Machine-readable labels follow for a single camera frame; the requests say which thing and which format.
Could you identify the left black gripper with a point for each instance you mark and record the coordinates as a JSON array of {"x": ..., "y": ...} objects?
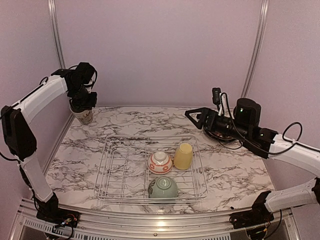
[{"x": 91, "y": 102}]

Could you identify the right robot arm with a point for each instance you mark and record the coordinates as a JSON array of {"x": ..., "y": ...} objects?
[{"x": 243, "y": 125}]

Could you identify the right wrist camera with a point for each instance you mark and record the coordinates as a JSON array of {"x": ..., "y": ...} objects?
[{"x": 219, "y": 99}]

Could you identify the white wire dish rack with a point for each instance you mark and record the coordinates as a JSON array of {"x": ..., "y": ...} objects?
[{"x": 123, "y": 176}]

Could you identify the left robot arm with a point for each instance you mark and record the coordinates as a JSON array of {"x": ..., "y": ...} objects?
[{"x": 77, "y": 83}]

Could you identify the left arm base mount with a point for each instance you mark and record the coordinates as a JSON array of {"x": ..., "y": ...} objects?
[{"x": 51, "y": 212}]

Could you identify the left aluminium frame post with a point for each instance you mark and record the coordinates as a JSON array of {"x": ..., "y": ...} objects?
[{"x": 56, "y": 33}]

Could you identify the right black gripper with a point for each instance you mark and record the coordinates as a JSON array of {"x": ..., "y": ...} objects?
[{"x": 203, "y": 117}]

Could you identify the tall shell patterned mug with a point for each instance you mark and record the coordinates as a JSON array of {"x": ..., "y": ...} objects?
[{"x": 85, "y": 117}]

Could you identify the black rimmed large plate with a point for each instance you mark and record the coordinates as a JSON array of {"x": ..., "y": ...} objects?
[{"x": 221, "y": 134}]

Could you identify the aluminium front table rail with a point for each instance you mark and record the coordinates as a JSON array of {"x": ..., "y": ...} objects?
[{"x": 108, "y": 225}]

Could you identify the yellow ceramic cup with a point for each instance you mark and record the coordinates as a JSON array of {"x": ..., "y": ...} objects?
[{"x": 183, "y": 156}]

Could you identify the pale green ceramic bowl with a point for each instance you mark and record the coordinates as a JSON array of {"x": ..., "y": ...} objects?
[{"x": 162, "y": 187}]

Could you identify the right aluminium frame post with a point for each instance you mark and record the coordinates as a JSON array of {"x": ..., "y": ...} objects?
[{"x": 258, "y": 42}]

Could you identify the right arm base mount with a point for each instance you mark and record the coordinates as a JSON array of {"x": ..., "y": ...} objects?
[{"x": 258, "y": 214}]

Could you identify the aluminium frame post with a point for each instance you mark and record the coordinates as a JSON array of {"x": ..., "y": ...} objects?
[
  {"x": 258, "y": 42},
  {"x": 56, "y": 33}
]

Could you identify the white red patterned teacup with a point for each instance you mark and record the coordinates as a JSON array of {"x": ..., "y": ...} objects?
[{"x": 160, "y": 163}]

